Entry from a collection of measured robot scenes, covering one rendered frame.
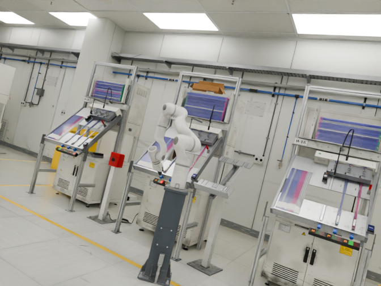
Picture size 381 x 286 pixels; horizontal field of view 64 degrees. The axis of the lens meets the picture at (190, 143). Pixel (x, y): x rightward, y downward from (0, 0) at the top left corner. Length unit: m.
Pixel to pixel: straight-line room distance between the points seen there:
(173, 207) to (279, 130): 2.67
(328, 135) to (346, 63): 1.95
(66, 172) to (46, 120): 3.34
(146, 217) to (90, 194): 0.87
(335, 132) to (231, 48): 2.73
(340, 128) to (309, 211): 0.85
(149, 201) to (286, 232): 1.47
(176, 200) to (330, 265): 1.40
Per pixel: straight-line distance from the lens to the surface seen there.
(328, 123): 3.03
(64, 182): 4.34
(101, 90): 4.31
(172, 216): 2.35
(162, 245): 2.41
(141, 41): 6.22
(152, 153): 2.72
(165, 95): 5.51
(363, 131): 3.02
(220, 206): 2.83
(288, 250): 2.94
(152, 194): 3.42
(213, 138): 3.18
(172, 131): 3.49
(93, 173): 3.97
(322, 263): 2.92
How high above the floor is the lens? 1.04
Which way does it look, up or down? 1 degrees up
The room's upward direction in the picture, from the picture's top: 14 degrees clockwise
